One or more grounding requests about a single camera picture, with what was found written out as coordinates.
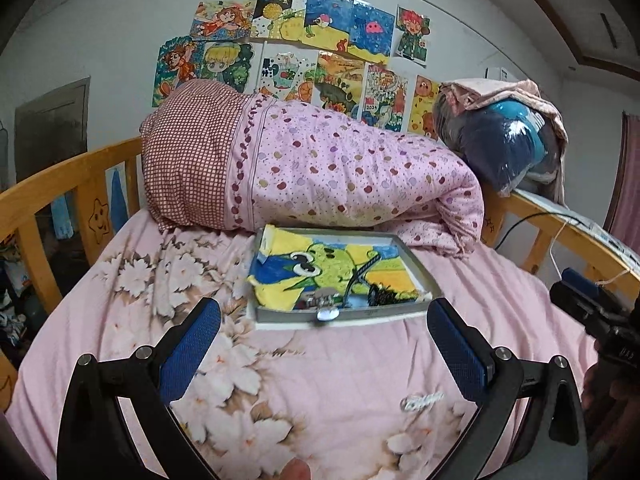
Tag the silver hair claw clip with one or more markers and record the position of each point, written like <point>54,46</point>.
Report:
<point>326,302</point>

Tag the person's right hand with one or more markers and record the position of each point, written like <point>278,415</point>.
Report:
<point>595,386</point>

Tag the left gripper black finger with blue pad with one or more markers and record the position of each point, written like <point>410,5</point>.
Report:
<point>464,349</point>
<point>183,348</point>

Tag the pink curtain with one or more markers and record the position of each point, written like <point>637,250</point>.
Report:
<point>622,220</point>

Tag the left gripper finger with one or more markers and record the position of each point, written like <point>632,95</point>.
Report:
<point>584,300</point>

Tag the teal hair band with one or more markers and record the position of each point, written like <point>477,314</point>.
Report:
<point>357,277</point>

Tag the white clip with rings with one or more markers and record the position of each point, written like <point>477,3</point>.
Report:
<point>418,402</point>

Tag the small blue white box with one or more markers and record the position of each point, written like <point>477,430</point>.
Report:
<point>264,249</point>

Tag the blue bag in plastic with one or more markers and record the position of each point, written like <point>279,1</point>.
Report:
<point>504,143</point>

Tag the pink dotted rolled quilt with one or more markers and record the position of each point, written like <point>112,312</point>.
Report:
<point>216,158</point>

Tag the colourful frog drawing paper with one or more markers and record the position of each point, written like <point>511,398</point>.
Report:
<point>302,263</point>

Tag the grey shallow tray box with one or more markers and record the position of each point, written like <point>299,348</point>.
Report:
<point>418,272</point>

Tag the pink floral bed sheet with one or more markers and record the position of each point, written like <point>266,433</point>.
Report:
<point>329,396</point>

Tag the children's drawings on wall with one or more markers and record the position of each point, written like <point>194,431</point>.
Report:
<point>344,55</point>

